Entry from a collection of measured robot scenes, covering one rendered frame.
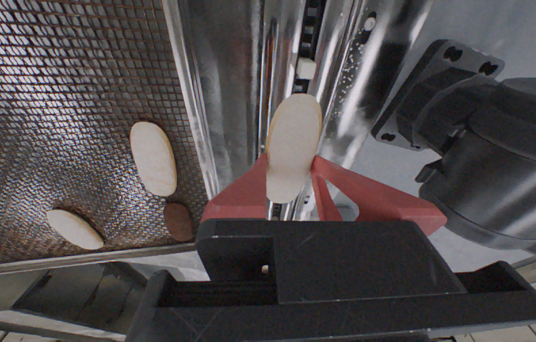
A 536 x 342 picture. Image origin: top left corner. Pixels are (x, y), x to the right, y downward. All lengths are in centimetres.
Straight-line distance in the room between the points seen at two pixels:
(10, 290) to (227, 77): 278
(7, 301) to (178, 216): 257
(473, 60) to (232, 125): 28
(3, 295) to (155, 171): 270
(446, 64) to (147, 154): 32
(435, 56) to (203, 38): 24
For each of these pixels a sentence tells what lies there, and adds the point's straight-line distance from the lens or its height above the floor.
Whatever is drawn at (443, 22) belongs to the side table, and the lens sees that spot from 28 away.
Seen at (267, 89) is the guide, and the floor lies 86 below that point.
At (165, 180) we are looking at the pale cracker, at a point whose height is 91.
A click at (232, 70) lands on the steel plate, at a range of 23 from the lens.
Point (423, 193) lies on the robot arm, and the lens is 22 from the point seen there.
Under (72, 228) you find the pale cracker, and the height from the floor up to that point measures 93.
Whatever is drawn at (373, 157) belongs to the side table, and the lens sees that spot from 32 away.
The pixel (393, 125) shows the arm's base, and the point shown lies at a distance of 28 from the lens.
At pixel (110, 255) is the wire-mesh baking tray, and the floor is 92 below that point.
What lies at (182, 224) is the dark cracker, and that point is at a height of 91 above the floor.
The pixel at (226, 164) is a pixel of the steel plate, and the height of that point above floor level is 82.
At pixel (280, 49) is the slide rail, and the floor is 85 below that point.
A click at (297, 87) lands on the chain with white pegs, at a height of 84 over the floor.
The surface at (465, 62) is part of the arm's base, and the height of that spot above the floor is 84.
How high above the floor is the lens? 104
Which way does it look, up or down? 49 degrees down
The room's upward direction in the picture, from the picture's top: 180 degrees counter-clockwise
